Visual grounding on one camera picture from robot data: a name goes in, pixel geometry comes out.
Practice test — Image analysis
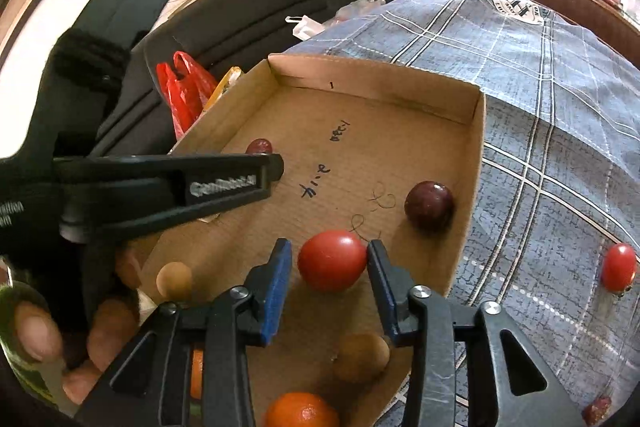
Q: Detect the yellow snack packet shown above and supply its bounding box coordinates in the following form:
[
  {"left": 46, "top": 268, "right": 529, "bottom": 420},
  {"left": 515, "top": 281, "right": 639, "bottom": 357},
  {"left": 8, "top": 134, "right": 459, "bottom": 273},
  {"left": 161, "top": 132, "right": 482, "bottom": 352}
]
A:
[{"left": 202, "top": 66, "right": 243, "bottom": 110}]

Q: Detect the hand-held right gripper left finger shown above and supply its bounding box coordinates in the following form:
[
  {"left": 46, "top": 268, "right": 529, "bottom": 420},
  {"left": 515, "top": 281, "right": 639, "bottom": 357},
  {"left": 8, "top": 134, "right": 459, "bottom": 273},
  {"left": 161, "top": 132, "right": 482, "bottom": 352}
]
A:
[{"left": 75, "top": 237, "right": 293, "bottom": 427}]

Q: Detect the black sofa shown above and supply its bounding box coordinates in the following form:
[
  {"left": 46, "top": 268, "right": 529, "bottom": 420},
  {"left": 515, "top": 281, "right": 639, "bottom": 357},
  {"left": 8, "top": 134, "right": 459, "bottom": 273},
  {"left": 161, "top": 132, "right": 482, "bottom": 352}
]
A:
[{"left": 65, "top": 0, "right": 376, "bottom": 158}]

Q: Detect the small orange tangerine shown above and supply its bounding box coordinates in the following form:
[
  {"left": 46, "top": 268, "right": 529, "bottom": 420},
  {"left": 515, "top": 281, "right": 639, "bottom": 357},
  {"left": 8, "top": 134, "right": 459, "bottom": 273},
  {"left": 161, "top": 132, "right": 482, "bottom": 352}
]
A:
[{"left": 190, "top": 349, "right": 205, "bottom": 400}]

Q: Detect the blue plaid tablecloth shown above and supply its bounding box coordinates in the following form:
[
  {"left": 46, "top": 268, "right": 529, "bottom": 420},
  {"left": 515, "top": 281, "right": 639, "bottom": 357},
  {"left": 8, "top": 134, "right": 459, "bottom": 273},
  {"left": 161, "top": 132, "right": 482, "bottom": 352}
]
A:
[{"left": 285, "top": 0, "right": 640, "bottom": 427}]

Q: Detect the clear plastic bag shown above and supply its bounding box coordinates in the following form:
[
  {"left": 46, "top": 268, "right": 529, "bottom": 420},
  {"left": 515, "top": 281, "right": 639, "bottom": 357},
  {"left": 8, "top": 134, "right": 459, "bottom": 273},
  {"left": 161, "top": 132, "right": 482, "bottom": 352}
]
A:
[{"left": 330, "top": 0, "right": 386, "bottom": 25}]

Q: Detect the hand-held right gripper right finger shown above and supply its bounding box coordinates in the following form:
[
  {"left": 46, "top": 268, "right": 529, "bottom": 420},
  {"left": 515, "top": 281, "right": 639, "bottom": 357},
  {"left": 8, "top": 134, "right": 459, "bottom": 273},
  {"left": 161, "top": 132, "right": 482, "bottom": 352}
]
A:
[{"left": 366, "top": 239, "right": 586, "bottom": 427}]

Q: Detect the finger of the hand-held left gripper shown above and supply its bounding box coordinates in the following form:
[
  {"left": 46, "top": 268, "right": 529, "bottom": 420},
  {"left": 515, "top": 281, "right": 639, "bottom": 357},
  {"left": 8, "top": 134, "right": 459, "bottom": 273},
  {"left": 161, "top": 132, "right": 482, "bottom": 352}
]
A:
[
  {"left": 60, "top": 172, "right": 273, "bottom": 244},
  {"left": 55, "top": 153, "right": 285, "bottom": 188}
]

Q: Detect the red tomato with stem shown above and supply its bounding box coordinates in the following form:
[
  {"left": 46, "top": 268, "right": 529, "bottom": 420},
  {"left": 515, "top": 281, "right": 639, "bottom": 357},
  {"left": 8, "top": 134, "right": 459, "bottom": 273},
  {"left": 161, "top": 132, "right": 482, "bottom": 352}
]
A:
[{"left": 600, "top": 243, "right": 638, "bottom": 294}]

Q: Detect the red plastic bag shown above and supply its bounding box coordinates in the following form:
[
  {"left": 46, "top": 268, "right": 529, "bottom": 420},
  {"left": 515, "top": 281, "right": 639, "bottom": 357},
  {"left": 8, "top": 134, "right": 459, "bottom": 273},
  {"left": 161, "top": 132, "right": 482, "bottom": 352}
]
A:
[{"left": 156, "top": 51, "right": 219, "bottom": 142}]

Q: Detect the large orange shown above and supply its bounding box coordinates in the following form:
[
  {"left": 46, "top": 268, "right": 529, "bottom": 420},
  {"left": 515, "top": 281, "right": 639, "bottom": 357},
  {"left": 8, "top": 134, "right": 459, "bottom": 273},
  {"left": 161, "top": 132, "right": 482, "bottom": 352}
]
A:
[{"left": 264, "top": 392, "right": 341, "bottom": 427}]

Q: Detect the tan round fruit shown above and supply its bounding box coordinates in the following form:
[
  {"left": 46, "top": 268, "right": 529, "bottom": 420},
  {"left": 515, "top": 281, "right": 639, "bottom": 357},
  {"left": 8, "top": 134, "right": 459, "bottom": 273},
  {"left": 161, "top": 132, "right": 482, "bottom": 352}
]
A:
[
  {"left": 156, "top": 262, "right": 194, "bottom": 303},
  {"left": 332, "top": 333, "right": 391, "bottom": 384}
]

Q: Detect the dark red plum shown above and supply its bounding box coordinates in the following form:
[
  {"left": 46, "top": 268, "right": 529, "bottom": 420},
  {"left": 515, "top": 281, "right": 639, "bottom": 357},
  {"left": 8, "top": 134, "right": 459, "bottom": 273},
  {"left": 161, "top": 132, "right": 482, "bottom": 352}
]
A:
[{"left": 404, "top": 180, "right": 456, "bottom": 231}]

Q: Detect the shallow cardboard box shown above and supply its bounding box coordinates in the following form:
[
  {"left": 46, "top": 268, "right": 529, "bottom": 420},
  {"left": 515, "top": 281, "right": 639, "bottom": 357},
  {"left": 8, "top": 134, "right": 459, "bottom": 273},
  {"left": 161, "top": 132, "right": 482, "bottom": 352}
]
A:
[{"left": 135, "top": 53, "right": 487, "bottom": 427}]

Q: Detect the person's left hand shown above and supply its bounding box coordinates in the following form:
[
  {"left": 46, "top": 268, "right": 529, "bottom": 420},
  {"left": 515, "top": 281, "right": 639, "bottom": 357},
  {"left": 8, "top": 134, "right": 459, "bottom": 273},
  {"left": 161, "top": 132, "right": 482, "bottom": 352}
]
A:
[{"left": 12, "top": 249, "right": 146, "bottom": 405}]

